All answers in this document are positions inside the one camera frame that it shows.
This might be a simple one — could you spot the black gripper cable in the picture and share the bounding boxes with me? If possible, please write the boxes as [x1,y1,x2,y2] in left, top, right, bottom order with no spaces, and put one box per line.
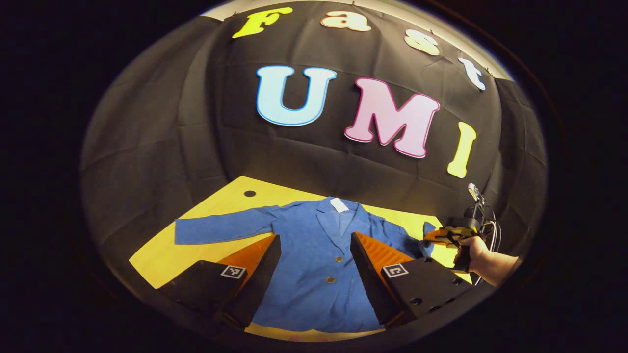
[473,206,502,286]

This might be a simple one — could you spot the black backdrop cloth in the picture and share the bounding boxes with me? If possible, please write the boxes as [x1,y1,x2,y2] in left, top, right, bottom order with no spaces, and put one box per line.
[80,0,548,295]

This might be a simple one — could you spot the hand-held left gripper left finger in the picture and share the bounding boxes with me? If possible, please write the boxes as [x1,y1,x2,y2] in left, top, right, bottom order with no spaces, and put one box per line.
[158,234,283,328]

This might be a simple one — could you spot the blue jacket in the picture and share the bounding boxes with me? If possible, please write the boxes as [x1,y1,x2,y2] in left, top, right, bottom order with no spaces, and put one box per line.
[174,196,437,334]

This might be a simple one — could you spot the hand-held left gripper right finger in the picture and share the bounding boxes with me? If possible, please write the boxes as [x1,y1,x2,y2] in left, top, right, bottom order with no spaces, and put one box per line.
[350,232,474,328]

